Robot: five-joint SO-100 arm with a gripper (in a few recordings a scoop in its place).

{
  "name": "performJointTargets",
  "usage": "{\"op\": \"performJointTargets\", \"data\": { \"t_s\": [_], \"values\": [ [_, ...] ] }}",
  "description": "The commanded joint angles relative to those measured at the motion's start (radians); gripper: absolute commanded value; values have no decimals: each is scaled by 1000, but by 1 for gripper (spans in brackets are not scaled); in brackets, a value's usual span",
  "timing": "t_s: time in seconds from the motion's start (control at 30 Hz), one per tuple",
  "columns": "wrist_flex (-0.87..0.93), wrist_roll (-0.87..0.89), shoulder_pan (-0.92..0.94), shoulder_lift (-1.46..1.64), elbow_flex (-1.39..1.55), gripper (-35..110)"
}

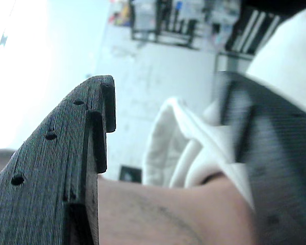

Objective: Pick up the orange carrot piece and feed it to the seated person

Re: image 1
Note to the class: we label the black metal shelf rack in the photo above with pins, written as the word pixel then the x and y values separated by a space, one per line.
pixel 163 33

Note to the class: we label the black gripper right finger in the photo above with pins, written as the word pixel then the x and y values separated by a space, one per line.
pixel 278 158

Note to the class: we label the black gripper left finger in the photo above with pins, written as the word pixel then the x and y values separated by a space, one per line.
pixel 46 178

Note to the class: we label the black tool cabinet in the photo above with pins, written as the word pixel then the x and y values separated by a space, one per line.
pixel 247 33

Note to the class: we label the man in beige hoodie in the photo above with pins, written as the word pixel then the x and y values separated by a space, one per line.
pixel 168 211

